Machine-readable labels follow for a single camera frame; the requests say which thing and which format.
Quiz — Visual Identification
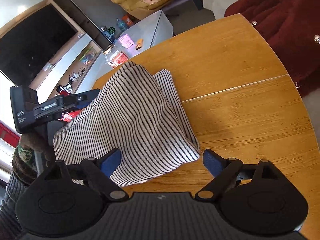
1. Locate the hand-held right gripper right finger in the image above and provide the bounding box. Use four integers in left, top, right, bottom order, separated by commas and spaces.
195, 149, 283, 201

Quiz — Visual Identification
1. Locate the white and wood tv cabinet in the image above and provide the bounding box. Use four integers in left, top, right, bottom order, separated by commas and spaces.
0, 0, 105, 100

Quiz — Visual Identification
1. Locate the clear plastic storage container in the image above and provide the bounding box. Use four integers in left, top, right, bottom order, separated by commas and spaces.
79, 47, 97, 64

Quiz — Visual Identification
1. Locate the dark tall cabinet panel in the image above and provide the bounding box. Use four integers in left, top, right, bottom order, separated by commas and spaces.
34, 0, 113, 50

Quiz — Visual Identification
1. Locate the power strip with cables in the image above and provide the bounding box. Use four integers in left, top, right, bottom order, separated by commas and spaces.
56, 72, 85, 93

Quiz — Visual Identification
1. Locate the grey striped sweater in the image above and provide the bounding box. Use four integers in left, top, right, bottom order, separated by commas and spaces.
53, 61, 201, 187

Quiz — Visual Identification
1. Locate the white coffee table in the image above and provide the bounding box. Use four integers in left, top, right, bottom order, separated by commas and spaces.
74, 9, 174, 95

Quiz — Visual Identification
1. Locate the pink box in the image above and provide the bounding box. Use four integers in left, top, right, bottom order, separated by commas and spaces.
118, 34, 133, 48

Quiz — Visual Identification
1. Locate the yellow armchair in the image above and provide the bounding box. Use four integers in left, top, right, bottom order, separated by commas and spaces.
109, 0, 175, 19

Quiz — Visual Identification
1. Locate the black television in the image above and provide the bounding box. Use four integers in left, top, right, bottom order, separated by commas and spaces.
0, 4, 78, 87

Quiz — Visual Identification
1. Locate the glass snack jar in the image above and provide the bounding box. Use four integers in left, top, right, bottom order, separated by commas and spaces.
102, 44, 129, 69

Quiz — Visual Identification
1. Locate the blue water bottle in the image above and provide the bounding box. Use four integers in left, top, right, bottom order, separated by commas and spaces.
116, 18, 127, 32

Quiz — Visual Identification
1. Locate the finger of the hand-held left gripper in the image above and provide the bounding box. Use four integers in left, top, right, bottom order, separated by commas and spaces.
56, 89, 100, 114

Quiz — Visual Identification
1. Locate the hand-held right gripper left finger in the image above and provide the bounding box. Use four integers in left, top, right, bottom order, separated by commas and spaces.
44, 148, 128, 202

